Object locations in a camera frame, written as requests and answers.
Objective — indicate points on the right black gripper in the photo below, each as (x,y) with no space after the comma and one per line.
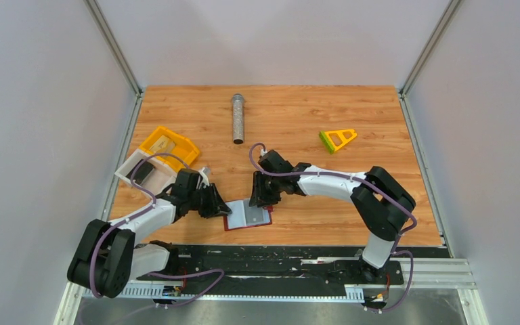
(266,190)

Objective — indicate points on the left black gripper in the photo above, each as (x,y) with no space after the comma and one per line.
(204,201)

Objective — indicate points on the red leather card holder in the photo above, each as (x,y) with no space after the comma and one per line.
(244,216)

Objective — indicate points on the black VIP credit card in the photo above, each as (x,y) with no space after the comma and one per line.
(140,172)

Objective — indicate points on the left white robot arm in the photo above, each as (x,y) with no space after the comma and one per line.
(110,254)

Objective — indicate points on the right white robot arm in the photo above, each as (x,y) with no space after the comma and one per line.
(382,203)

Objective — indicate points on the gold VIP card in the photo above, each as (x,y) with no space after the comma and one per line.
(163,144)

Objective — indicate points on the white plastic bin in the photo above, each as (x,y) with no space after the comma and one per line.
(152,175)

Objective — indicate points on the grey metal tube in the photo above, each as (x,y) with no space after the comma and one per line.
(238,118)

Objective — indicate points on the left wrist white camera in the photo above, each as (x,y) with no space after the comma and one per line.
(204,173)

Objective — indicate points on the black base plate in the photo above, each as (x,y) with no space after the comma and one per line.
(212,264)

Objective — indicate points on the yellow green triangular bracket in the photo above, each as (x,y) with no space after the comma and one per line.
(335,140)

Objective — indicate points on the slotted white cable duct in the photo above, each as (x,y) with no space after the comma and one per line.
(272,289)

